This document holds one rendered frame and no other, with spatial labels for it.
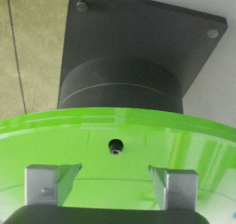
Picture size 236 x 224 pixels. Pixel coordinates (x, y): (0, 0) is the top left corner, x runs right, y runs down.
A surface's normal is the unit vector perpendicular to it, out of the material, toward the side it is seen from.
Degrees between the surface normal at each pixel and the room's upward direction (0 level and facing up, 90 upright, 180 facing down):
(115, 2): 0
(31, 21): 0
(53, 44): 0
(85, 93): 90
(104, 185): 21
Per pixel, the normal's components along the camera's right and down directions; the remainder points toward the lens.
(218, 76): -0.04, 0.82
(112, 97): -0.10, -0.57
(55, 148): -0.13, 0.52
